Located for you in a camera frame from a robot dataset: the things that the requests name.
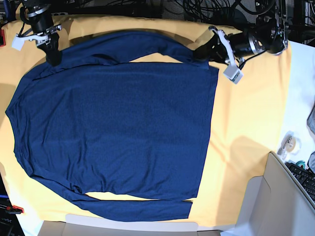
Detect red clamp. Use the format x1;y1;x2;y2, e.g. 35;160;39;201
0;29;6;47
4;206;24;214

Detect white cardboard box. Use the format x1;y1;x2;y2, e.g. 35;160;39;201
39;152;315;236

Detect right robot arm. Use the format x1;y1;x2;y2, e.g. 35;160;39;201
20;0;62;66

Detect dark blue long-sleeve shirt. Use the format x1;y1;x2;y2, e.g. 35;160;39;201
5;31;219;222

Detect black keyboard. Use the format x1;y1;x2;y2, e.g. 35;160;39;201
286;163;315;202

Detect red clamp left bottom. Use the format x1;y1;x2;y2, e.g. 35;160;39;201
4;206;24;214

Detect clear tape dispenser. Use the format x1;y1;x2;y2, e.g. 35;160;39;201
277;131;301;157

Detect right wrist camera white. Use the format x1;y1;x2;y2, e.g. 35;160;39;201
11;35;25;51

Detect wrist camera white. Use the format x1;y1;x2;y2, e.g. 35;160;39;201
11;35;25;51
223;65;244;84

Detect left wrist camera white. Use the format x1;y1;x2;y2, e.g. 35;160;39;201
223;65;244;84

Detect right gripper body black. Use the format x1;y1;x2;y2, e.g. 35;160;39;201
34;24;62;51

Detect red clamp left top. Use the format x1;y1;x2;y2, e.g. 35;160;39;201
0;29;6;47

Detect yellow table cloth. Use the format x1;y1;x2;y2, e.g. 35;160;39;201
0;15;291;228

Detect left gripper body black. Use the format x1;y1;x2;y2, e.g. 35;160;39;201
209;26;236;64

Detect black power strip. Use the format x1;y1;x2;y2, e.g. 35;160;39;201
51;12;68;16

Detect green tape roll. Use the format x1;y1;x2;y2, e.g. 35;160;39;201
296;160;306;169

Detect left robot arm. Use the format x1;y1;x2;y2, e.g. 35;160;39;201
193;0;289;67

